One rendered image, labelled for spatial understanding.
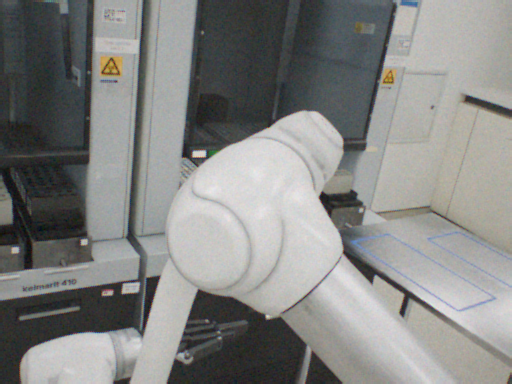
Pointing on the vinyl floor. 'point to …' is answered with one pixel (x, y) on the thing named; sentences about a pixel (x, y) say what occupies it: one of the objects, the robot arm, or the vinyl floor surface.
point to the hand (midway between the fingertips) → (231, 330)
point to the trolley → (437, 278)
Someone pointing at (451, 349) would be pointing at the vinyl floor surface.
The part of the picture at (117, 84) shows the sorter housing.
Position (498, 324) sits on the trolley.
